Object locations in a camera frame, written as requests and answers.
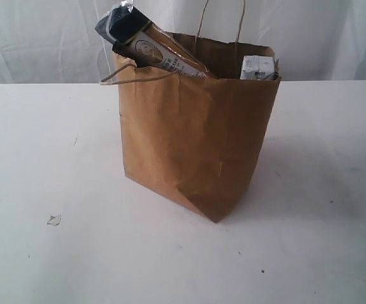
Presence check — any brown paper bag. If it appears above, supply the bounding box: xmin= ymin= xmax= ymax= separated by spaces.
xmin=102 ymin=31 xmax=281 ymax=222

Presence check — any small white milk carton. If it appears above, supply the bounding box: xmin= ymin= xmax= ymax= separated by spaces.
xmin=240 ymin=55 xmax=278 ymax=80

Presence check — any dark blue pasta packet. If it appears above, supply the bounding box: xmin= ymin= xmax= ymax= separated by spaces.
xmin=95 ymin=1 xmax=213 ymax=77

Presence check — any small torn paper scrap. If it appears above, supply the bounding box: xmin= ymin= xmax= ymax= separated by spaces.
xmin=47 ymin=215 xmax=61 ymax=226

